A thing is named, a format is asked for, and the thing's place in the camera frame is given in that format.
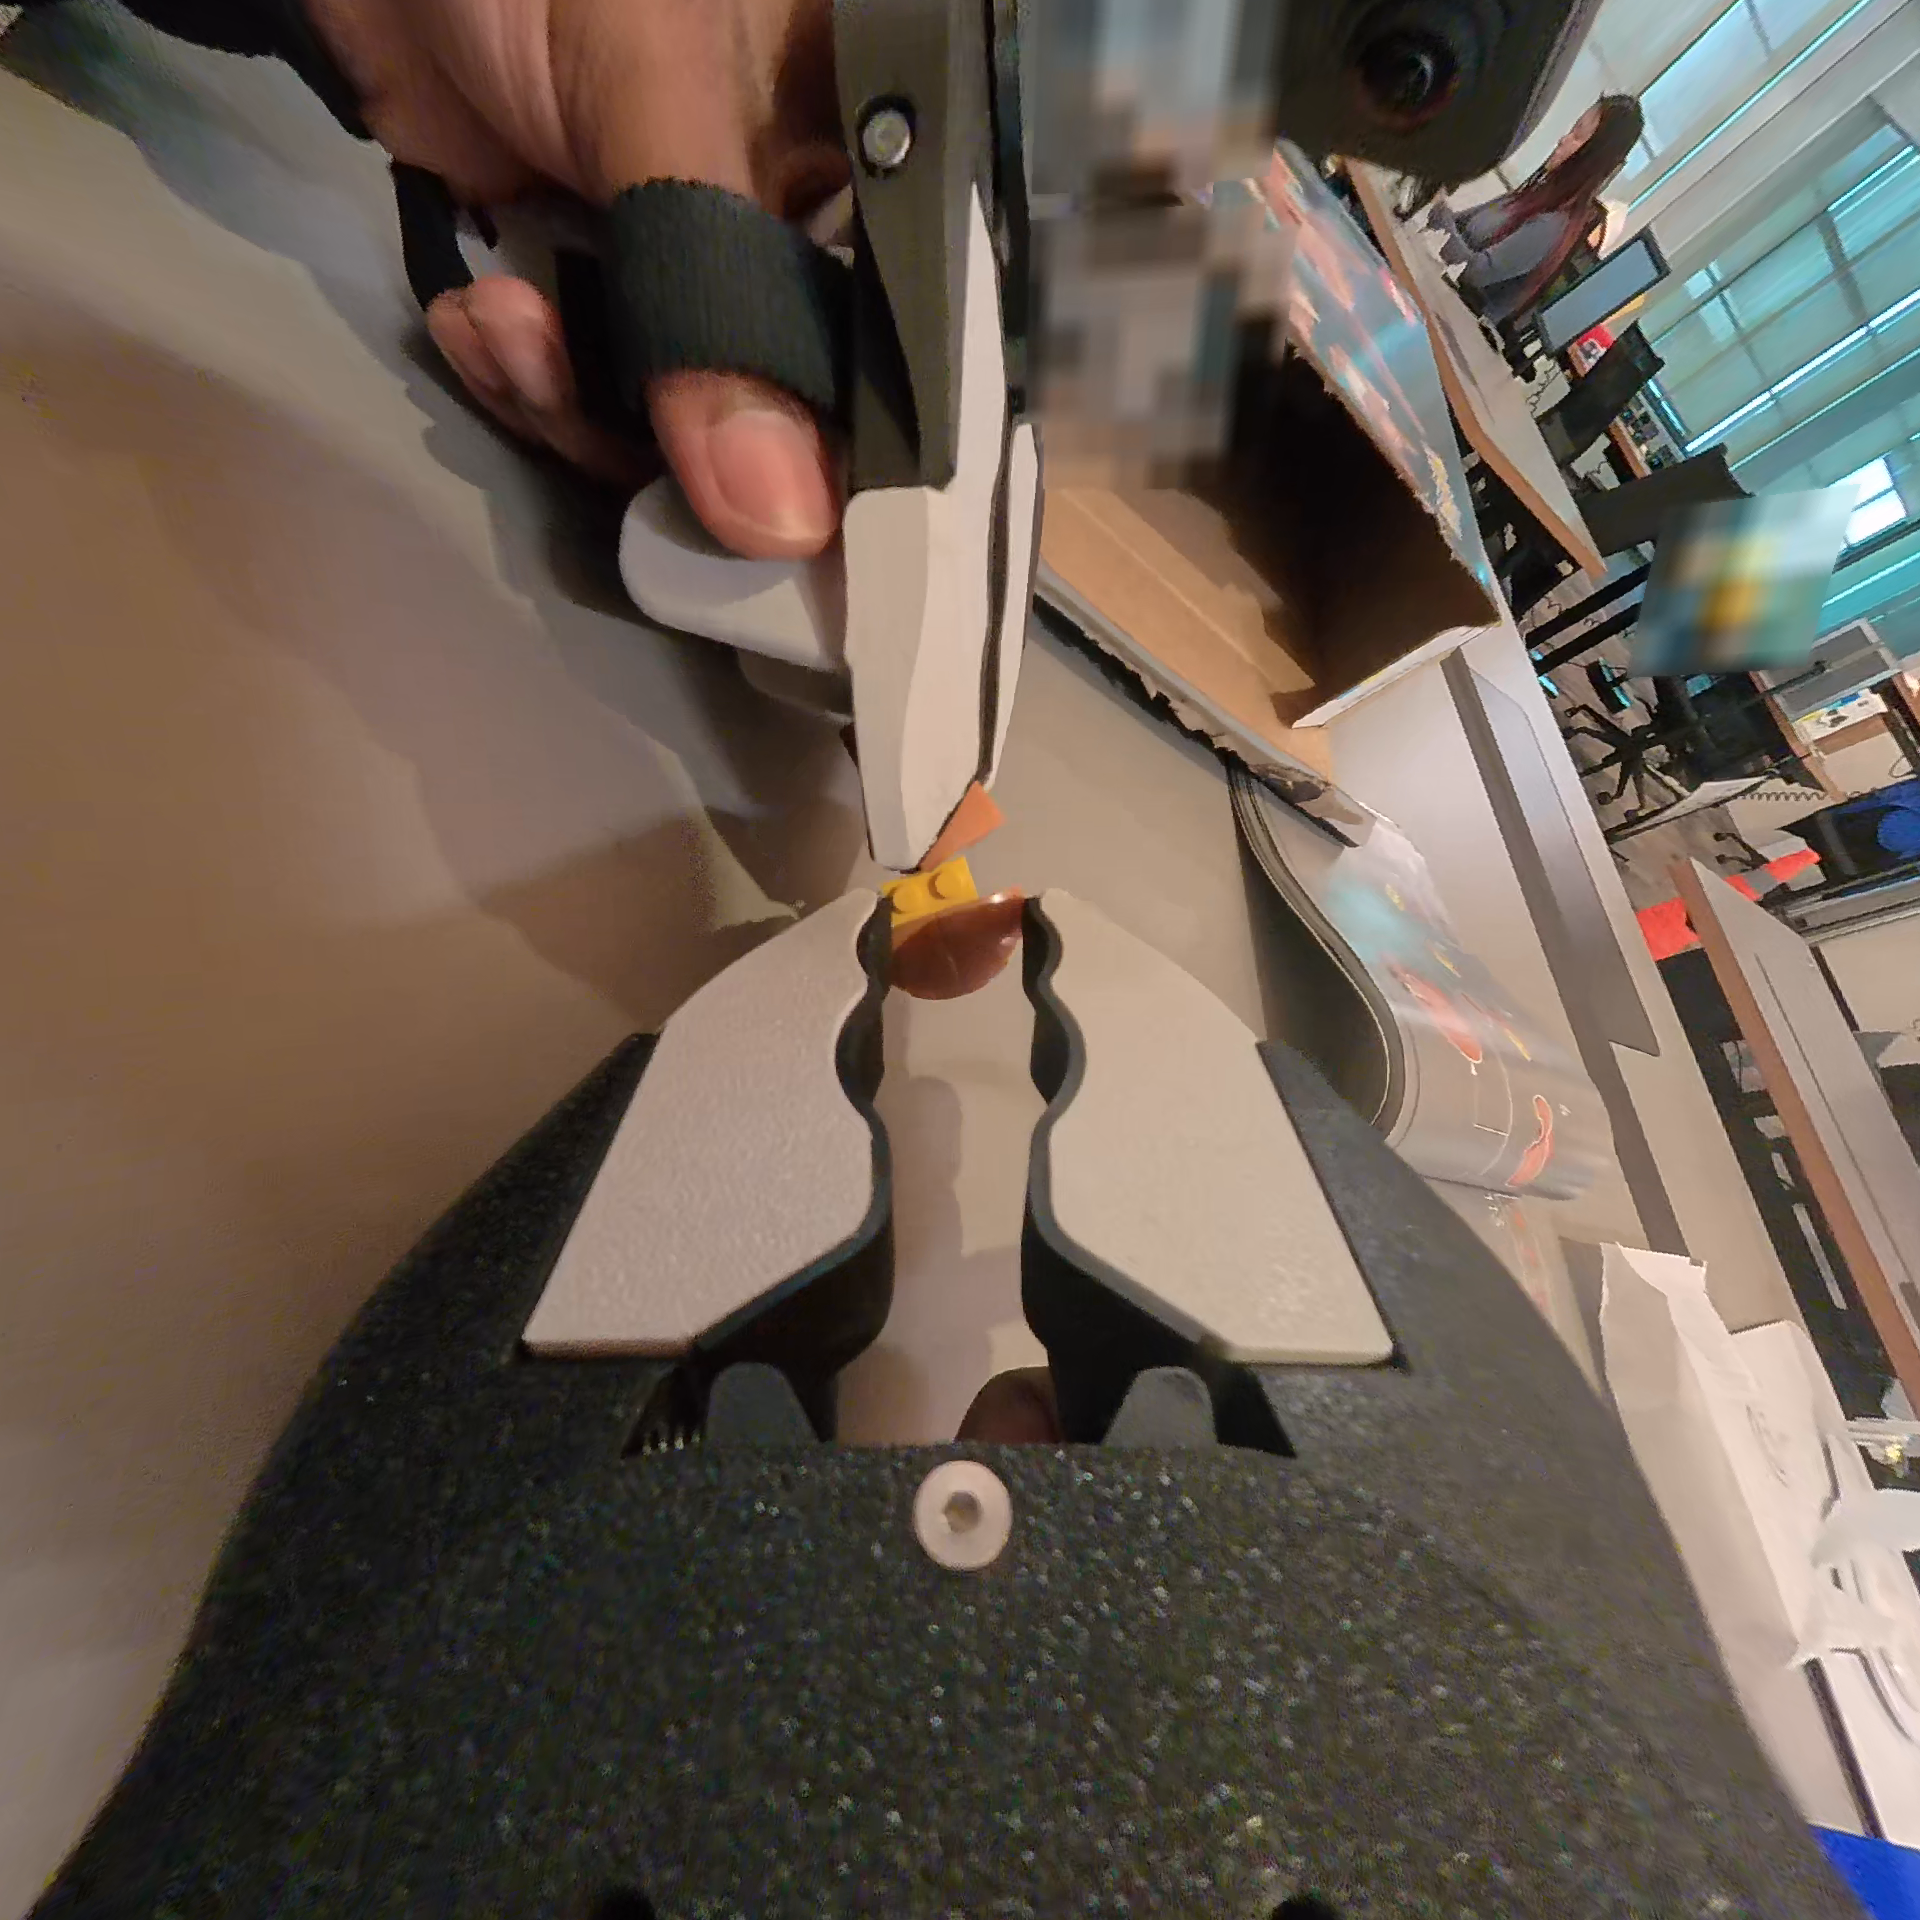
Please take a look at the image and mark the cardboard box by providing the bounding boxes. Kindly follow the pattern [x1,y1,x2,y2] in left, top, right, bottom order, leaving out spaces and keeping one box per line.
[1035,137,1507,796]

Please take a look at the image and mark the grey desk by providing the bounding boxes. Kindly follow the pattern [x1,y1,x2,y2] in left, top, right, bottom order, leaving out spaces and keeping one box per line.
[0,60,1622,1804]

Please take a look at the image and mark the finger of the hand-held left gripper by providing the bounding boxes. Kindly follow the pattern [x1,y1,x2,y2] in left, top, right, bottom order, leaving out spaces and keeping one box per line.
[968,198,1045,813]
[849,483,993,873]

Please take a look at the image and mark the brown curved brick piece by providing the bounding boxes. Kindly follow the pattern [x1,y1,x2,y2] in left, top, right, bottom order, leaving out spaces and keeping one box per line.
[881,864,1043,998]

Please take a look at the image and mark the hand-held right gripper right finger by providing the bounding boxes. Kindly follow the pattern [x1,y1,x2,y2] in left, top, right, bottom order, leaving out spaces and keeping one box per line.
[1018,891,1396,1369]

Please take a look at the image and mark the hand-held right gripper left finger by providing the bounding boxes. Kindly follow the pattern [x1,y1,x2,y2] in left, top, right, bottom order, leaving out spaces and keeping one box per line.
[524,896,896,1358]

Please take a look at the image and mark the light grey table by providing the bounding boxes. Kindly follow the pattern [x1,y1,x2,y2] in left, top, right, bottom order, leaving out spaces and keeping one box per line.
[1434,630,1804,1412]

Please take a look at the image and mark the grey instruction booklet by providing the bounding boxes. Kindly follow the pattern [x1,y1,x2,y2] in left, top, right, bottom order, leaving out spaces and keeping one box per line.
[1225,766,1629,1208]

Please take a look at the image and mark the person's left hand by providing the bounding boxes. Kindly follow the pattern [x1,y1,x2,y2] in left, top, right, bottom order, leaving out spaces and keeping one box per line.
[302,0,857,565]

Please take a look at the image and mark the row of blue plastic bins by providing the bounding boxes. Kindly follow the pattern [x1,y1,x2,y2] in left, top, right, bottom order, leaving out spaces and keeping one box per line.
[1800,1815,1920,1920]

